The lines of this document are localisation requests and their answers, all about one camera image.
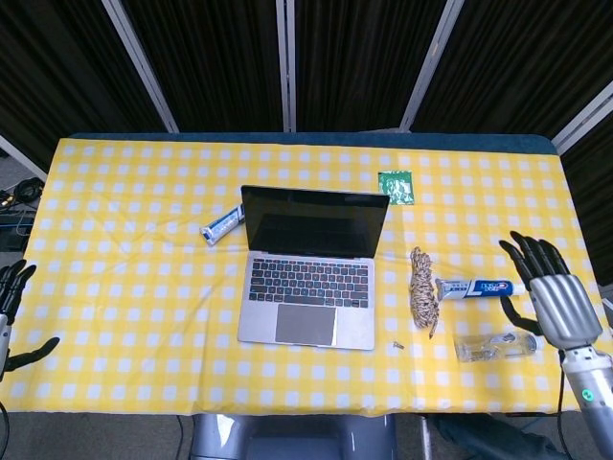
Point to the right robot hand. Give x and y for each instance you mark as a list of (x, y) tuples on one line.
[(560, 306)]

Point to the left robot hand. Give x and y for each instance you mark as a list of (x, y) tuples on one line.
[(12, 287)]

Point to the silver laptop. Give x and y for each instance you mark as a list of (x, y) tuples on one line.
[(306, 330)]

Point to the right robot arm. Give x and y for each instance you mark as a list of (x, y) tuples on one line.
[(594, 383)]

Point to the clear plastic bottle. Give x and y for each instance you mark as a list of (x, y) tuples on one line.
[(488, 347)]

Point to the toothpaste tube with red logo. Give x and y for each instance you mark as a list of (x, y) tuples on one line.
[(479, 289)]

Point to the yellow white checkered tablecloth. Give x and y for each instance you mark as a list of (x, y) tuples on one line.
[(143, 287)]

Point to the green foil packet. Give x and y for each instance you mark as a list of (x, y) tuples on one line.
[(396, 188)]

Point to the crumpled blue white toothpaste tube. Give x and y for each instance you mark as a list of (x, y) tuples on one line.
[(220, 230)]

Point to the grey robot torso base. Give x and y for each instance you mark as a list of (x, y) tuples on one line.
[(292, 438)]

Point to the white partition frame post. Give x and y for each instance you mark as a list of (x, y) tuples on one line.
[(431, 62), (286, 62), (582, 117), (139, 62), (19, 155)]

